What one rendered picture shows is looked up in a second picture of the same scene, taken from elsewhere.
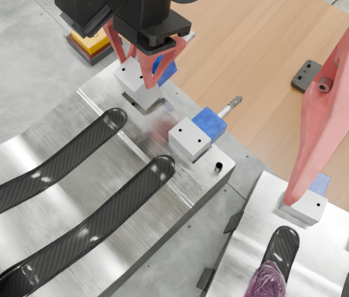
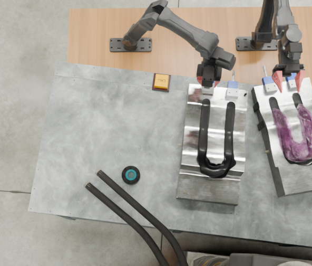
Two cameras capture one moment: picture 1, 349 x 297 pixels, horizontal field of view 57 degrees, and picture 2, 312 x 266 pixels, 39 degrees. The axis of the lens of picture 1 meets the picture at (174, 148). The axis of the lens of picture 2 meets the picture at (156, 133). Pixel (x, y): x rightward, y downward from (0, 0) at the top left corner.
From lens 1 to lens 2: 1.53 m
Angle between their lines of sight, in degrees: 15
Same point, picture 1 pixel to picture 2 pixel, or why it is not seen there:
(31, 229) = (216, 143)
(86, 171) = (212, 122)
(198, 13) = (184, 44)
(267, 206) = (262, 95)
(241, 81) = not seen: hidden behind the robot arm
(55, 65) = (155, 101)
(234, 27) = not seen: hidden behind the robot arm
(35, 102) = (163, 118)
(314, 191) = (270, 82)
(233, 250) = (263, 112)
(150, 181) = (230, 112)
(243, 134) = (236, 78)
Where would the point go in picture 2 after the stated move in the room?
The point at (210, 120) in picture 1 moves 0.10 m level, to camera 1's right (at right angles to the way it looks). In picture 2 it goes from (233, 83) to (249, 69)
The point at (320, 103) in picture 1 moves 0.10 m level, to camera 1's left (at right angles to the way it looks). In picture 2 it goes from (275, 79) to (256, 95)
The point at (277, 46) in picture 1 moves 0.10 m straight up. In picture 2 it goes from (221, 38) to (225, 28)
